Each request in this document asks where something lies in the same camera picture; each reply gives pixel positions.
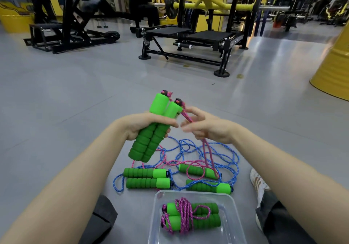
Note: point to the black wheeled gym machine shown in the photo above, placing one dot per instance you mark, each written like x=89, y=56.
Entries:
x=68, y=36

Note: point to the person's left hand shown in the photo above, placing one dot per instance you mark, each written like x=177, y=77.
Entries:
x=139, y=123

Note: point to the person's leg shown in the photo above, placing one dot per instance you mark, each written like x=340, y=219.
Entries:
x=101, y=219
x=280, y=224

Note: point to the small black push-up bar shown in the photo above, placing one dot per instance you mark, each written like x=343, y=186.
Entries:
x=105, y=23
x=98, y=23

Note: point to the person's right white sneaker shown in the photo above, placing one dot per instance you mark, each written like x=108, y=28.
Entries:
x=259, y=183

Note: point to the clear plastic box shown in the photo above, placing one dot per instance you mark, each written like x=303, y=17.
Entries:
x=229, y=224

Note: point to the black squat rack platform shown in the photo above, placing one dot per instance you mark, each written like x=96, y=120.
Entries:
x=210, y=35

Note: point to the person's left forearm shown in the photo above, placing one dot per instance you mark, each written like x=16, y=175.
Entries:
x=79, y=186

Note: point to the black weight plate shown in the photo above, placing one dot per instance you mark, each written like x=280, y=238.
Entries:
x=171, y=5

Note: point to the person's left leg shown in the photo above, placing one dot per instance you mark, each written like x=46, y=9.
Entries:
x=101, y=219

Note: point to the large yellow barrel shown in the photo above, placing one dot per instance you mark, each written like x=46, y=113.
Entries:
x=332, y=74

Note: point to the person's right forearm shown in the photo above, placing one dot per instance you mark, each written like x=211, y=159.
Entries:
x=294, y=181

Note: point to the red object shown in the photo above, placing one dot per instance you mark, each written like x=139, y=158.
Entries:
x=277, y=23

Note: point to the black yellow gym machine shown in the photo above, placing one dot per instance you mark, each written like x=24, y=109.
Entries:
x=334, y=10

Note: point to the person's right hand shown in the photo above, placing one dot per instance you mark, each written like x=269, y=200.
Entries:
x=215, y=129

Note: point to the person's right leg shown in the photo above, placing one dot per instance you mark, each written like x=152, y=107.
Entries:
x=280, y=224

